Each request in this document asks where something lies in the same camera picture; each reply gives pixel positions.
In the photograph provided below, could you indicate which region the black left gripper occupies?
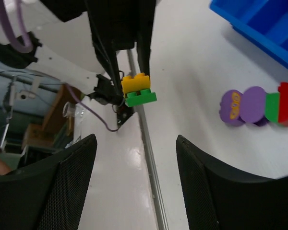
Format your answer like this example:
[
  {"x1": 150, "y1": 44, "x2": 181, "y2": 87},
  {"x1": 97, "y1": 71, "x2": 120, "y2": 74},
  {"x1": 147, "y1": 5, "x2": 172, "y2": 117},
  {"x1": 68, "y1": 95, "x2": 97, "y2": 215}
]
[{"x1": 85, "y1": 0, "x2": 156, "y2": 97}]

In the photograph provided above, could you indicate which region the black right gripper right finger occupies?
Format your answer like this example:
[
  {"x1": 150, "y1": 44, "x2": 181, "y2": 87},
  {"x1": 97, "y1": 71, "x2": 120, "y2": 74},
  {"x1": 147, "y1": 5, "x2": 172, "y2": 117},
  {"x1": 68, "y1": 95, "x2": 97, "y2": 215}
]
[{"x1": 176, "y1": 135, "x2": 288, "y2": 230}]

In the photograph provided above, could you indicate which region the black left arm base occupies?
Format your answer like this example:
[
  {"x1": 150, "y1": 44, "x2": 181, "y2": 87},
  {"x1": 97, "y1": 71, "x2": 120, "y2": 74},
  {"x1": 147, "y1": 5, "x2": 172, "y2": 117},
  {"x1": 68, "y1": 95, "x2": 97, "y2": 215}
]
[{"x1": 112, "y1": 104, "x2": 134, "y2": 128}]

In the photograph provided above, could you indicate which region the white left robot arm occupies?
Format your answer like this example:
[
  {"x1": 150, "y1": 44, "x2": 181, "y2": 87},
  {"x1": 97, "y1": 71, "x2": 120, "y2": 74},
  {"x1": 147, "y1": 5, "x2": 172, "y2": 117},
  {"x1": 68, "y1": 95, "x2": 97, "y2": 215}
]
[{"x1": 0, "y1": 0, "x2": 157, "y2": 105}]

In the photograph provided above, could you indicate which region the aluminium frame rail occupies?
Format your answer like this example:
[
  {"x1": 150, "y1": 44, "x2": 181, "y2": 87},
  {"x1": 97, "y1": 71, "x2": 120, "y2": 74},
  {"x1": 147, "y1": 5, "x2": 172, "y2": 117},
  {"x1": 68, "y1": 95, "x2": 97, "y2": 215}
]
[{"x1": 127, "y1": 49, "x2": 170, "y2": 230}]

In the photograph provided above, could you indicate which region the yellow lego brick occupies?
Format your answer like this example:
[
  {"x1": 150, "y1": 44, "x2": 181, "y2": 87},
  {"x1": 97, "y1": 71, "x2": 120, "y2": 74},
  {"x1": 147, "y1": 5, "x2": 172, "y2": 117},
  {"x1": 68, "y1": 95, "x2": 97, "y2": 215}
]
[{"x1": 121, "y1": 73, "x2": 151, "y2": 94}]

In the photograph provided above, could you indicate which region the blue plastic sorting tray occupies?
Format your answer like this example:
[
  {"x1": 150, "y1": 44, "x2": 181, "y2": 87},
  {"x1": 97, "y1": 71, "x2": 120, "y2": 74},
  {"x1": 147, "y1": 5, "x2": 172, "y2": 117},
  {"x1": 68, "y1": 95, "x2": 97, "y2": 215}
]
[{"x1": 210, "y1": 0, "x2": 288, "y2": 69}]

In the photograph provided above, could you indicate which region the purple round lego piece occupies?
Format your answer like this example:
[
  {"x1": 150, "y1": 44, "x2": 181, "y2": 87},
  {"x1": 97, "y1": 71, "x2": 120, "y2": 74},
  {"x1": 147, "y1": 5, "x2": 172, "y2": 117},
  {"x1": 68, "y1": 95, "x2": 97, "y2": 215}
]
[{"x1": 219, "y1": 86, "x2": 269, "y2": 127}]

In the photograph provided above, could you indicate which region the red green curved lego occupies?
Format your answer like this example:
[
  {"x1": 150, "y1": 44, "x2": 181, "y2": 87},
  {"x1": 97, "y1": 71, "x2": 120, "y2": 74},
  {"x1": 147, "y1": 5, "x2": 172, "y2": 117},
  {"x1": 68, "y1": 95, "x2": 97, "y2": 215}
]
[{"x1": 265, "y1": 82, "x2": 288, "y2": 127}]

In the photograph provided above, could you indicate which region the green lego plate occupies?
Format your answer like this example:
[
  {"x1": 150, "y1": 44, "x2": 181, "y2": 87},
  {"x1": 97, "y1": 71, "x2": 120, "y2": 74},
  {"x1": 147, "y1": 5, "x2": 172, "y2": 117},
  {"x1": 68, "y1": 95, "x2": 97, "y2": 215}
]
[{"x1": 125, "y1": 89, "x2": 157, "y2": 107}]

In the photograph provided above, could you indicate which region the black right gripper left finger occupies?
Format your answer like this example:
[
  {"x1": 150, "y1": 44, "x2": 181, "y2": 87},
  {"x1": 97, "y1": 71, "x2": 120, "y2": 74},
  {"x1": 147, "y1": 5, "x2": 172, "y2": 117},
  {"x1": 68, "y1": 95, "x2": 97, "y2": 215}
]
[{"x1": 0, "y1": 134, "x2": 97, "y2": 230}]

